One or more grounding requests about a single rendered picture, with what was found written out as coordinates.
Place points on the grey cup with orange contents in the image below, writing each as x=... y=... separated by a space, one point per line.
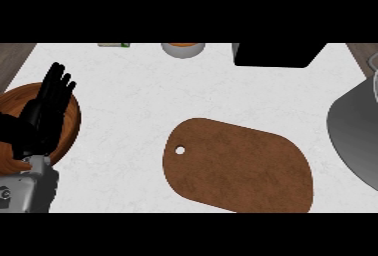
x=183 y=51

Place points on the brown wooden cutting board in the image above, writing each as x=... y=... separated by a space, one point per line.
x=236 y=166

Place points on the green and beige box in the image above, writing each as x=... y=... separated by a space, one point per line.
x=114 y=44

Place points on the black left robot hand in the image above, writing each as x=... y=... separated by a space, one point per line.
x=46 y=106

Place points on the grey metal pot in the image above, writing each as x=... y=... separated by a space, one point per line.
x=351 y=133

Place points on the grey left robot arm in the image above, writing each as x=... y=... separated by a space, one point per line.
x=30 y=188

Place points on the black appliance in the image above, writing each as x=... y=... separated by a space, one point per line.
x=275 y=55

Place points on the brown wooden bowl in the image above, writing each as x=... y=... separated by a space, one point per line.
x=68 y=126

